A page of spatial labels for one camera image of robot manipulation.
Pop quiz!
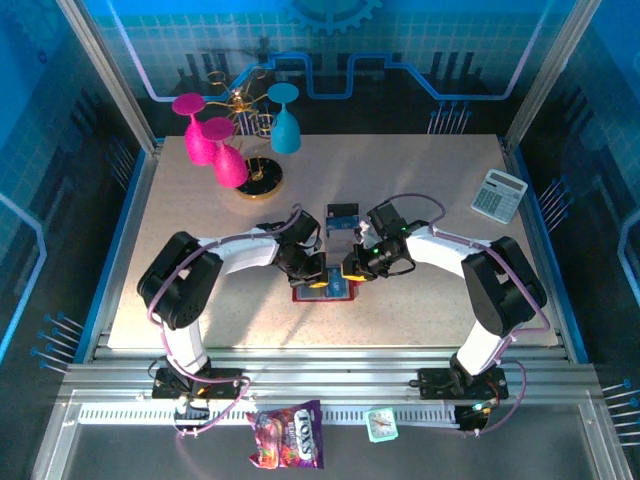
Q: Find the red leather card holder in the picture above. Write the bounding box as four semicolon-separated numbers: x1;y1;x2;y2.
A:
291;276;356;304

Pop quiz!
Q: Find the pink goblet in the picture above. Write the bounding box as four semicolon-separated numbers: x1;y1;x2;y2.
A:
200;116;250;189
171;92;221;167

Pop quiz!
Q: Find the teal goblet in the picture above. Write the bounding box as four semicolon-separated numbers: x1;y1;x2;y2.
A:
266;82;302;155

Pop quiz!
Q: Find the white desk calculator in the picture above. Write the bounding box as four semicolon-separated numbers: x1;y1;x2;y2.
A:
471;168;529;225

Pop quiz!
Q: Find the small teal alarm clock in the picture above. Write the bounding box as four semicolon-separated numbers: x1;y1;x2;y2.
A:
363;407;399;444

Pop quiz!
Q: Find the purple candy bag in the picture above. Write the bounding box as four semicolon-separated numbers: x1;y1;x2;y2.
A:
246;399;325;470

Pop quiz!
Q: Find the small controller board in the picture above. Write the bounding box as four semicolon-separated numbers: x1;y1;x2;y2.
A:
173;397;211;432
455;399;490;432

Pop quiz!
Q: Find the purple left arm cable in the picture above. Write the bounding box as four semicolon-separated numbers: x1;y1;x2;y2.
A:
147;202;303;440

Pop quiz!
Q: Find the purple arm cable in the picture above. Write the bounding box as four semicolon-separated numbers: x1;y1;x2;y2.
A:
382;193;551;439
147;202;303;440

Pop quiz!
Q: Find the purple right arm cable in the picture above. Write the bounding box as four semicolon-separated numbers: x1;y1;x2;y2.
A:
382;193;551;439

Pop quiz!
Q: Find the gold wire glass rack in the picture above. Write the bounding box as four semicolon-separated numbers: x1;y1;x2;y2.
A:
206;66;285;202

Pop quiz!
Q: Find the aluminium table rail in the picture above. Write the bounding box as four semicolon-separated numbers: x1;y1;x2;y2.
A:
57;346;604;404

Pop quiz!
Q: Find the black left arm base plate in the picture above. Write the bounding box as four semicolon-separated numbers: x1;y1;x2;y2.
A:
151;367;250;400

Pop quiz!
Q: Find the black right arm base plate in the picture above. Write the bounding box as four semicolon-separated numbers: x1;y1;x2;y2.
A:
417;367;510;401

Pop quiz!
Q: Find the white slotted cable duct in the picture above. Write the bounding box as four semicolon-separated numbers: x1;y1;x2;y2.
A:
77;403;459;427

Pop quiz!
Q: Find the aluminium frame post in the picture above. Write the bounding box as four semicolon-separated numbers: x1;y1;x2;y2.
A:
55;0;160;154
503;0;604;146

